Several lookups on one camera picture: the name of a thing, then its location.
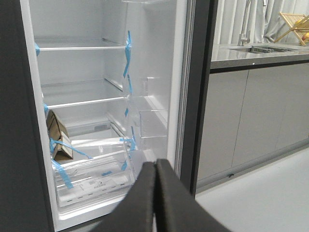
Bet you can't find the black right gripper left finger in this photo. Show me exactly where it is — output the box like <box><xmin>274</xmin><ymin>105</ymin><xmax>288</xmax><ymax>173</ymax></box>
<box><xmin>92</xmin><ymin>162</ymin><xmax>156</xmax><ymax>232</ymax></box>

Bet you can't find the wooden dish rack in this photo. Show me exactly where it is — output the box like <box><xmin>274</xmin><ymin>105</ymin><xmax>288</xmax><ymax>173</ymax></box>
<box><xmin>274</xmin><ymin>12</ymin><xmax>309</xmax><ymax>46</ymax></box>

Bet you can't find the clear fridge drawer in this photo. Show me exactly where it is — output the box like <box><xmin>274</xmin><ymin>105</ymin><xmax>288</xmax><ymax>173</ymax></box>
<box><xmin>52</xmin><ymin>137</ymin><xmax>135</xmax><ymax>211</ymax></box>

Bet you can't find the upper glass fridge shelf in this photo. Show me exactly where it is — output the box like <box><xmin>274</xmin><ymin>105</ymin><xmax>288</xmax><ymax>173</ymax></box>
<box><xmin>35</xmin><ymin>38</ymin><xmax>125</xmax><ymax>51</ymax></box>

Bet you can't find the grey stone countertop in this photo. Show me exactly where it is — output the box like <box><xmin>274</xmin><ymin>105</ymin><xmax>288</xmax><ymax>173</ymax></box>
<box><xmin>210</xmin><ymin>43</ymin><xmax>309</xmax><ymax>73</ymax></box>

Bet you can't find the clear door bin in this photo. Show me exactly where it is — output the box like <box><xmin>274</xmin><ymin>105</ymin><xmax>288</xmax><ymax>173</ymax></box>
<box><xmin>127</xmin><ymin>75</ymin><xmax>168</xmax><ymax>157</ymax></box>

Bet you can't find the middle glass fridge shelf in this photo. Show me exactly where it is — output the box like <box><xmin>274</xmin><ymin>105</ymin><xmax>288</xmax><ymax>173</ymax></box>
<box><xmin>41</xmin><ymin>79</ymin><xmax>124</xmax><ymax>109</ymax></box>

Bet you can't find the white curtain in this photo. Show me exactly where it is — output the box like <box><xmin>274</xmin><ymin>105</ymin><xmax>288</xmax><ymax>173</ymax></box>
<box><xmin>213</xmin><ymin>0</ymin><xmax>309</xmax><ymax>45</ymax></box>

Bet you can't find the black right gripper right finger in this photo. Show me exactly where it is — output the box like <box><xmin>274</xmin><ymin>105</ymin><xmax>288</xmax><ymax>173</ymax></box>
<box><xmin>154</xmin><ymin>159</ymin><xmax>229</xmax><ymax>232</ymax></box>

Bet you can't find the dark grey fridge door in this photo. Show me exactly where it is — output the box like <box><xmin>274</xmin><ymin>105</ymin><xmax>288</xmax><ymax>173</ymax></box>
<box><xmin>124</xmin><ymin>0</ymin><xmax>218</xmax><ymax>193</ymax></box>

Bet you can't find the steel sink basin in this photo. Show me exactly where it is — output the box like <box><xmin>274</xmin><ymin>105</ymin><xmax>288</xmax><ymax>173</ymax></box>
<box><xmin>230</xmin><ymin>45</ymin><xmax>296</xmax><ymax>54</ymax></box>

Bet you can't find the dark grey fridge body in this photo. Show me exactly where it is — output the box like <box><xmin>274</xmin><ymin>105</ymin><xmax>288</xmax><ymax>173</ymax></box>
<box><xmin>0</xmin><ymin>0</ymin><xmax>136</xmax><ymax>232</ymax></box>

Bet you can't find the grey kitchen cabinet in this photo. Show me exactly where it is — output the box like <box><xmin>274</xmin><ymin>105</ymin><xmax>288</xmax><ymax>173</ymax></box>
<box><xmin>197</xmin><ymin>63</ymin><xmax>309</xmax><ymax>188</ymax></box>

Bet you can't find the steel kitchen faucet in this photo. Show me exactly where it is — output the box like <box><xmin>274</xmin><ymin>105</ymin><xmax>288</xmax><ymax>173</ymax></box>
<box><xmin>238</xmin><ymin>0</ymin><xmax>252</xmax><ymax>46</ymax></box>

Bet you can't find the brown cardboard box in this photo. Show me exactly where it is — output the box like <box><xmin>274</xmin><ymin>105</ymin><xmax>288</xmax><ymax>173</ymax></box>
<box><xmin>46</xmin><ymin>110</ymin><xmax>73</xmax><ymax>161</ymax></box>

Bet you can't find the glass fridge shelf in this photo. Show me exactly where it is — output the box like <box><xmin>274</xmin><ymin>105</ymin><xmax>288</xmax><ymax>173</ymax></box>
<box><xmin>35</xmin><ymin>38</ymin><xmax>125</xmax><ymax>51</ymax></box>
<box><xmin>41</xmin><ymin>79</ymin><xmax>124</xmax><ymax>109</ymax></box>

